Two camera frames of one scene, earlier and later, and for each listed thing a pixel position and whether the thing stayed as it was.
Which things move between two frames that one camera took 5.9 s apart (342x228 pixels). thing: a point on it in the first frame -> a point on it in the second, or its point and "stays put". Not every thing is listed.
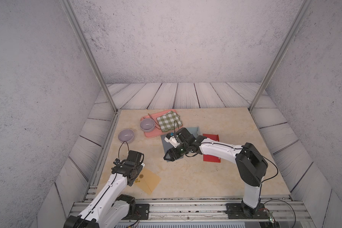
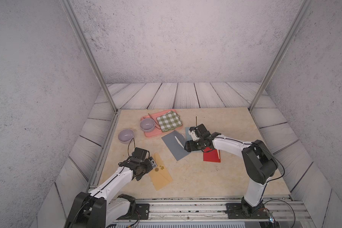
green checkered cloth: x=169 y=121 stays put
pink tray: x=157 y=131 stays put
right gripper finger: x=171 y=155 -> x=191 y=146
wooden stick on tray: x=155 y=121 stays put
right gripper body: x=182 y=148 -> x=200 y=142
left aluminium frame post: x=79 y=29 stays put
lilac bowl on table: x=126 y=136 stays put
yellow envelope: x=147 y=180 -> x=160 y=176
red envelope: x=210 y=158 stays put
